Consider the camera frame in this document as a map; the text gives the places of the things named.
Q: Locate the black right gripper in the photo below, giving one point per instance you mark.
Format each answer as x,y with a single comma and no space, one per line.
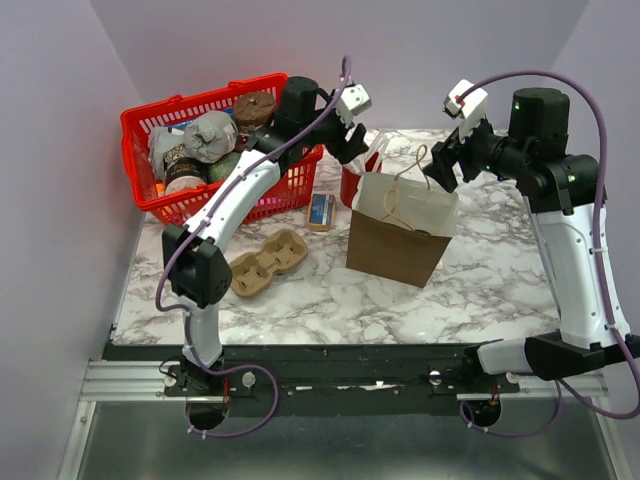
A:
446,153

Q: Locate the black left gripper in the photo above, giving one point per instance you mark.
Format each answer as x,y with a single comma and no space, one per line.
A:
342,150

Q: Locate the brown paper bag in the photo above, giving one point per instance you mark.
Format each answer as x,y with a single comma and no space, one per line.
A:
385,210

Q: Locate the cardboard cup carrier tray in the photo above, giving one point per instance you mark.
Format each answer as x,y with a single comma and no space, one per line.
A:
280,254

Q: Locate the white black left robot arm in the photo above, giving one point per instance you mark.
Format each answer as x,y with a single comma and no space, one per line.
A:
195,266

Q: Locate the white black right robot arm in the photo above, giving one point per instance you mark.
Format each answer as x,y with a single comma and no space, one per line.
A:
559,192

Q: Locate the red ribbed cup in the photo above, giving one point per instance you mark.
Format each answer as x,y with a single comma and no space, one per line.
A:
350,181

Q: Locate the red plastic shopping basket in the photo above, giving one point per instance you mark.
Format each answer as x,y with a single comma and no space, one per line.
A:
151,130

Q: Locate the blue tan small box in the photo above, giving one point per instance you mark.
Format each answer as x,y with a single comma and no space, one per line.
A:
320,212

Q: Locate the brown lidded round container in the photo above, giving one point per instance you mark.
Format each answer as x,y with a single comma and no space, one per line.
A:
252,110

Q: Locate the green round melon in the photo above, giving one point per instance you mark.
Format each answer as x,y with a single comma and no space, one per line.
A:
220,170

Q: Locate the grey crumpled bag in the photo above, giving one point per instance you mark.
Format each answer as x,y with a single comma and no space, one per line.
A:
206,138

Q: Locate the black gold labelled jar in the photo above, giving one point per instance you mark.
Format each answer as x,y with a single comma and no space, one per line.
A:
181,171

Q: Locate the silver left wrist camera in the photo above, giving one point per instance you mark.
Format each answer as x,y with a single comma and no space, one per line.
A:
353,101

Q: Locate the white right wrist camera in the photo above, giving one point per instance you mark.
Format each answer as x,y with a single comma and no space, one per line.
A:
469,110

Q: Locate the black mounting base rail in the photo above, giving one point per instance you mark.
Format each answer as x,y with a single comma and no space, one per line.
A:
325,380

